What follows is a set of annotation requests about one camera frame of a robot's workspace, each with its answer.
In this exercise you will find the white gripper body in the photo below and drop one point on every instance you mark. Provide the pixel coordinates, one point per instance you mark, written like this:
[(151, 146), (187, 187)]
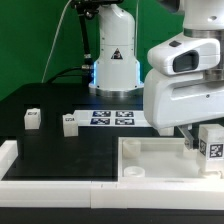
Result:
[(181, 100)]

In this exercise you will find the white square tabletop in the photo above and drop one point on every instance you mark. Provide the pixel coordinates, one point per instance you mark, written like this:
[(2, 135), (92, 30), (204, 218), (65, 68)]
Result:
[(159, 158)]

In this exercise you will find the white U-shaped obstacle fence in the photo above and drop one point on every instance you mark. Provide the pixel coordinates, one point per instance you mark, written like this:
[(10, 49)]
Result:
[(205, 194)]

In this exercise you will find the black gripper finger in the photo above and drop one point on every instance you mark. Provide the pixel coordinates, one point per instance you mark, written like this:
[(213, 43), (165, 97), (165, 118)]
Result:
[(189, 139)]

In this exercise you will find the white marker base plate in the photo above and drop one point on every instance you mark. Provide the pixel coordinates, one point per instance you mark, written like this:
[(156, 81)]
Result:
[(111, 118)]

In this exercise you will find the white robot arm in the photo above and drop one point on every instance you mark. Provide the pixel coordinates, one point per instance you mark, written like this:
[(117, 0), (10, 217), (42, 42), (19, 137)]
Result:
[(198, 48)]

